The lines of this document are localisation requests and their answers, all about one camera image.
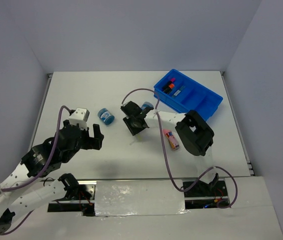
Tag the blue compartment tray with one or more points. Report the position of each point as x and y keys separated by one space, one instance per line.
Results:
x=195 y=96

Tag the pink cap glue tube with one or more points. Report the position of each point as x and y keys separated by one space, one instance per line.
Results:
x=173 y=143

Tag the green thin pen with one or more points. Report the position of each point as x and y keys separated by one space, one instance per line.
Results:
x=176 y=94

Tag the orange tip black highlighter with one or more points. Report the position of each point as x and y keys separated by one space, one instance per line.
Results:
x=168 y=88

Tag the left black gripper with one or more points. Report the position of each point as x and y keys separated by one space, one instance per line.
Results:
x=95 y=142

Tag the blue jar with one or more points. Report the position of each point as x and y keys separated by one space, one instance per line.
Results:
x=106 y=116
x=146 y=104

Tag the silver foil plate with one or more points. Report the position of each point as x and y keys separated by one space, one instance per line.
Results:
x=138 y=198

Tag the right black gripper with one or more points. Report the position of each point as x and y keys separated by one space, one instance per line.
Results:
x=134 y=131

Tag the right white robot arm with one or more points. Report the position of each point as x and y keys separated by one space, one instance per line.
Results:
x=194 y=133

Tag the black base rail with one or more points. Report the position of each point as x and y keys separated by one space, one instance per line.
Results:
x=200 y=196

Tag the blue thin pen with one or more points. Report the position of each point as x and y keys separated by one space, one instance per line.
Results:
x=181 y=88

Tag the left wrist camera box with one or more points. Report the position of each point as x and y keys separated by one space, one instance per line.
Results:
x=79 y=117

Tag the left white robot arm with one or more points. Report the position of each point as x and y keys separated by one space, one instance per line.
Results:
x=38 y=163

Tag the pink cap black highlighter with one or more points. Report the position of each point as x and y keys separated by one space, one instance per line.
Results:
x=170 y=81

